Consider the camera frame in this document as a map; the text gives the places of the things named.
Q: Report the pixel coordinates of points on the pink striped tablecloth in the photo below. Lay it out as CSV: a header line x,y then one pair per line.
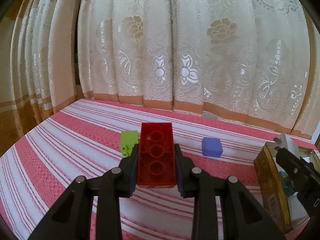
x,y
84,139

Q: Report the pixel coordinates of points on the gold metal tin tray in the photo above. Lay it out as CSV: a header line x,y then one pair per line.
x,y
274,200

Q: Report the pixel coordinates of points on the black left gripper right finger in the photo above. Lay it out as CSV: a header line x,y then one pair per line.
x,y
243,217

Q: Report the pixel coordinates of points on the green toy brick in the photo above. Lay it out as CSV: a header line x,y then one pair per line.
x,y
127,142

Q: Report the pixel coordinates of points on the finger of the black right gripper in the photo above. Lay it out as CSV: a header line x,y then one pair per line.
x,y
282,159

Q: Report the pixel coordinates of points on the purple cube block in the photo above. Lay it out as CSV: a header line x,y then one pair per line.
x,y
212,147

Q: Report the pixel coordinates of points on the white rectangular box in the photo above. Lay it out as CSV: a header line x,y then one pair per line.
x,y
287,142

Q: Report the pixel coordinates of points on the cream floral curtain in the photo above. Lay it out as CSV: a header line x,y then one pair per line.
x,y
251,62

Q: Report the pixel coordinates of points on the red toy brick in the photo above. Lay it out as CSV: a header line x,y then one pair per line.
x,y
156,156

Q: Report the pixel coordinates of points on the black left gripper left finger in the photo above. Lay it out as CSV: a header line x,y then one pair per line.
x,y
70,216

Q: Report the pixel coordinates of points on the teal printed toy brick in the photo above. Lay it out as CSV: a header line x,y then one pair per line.
x,y
287,184

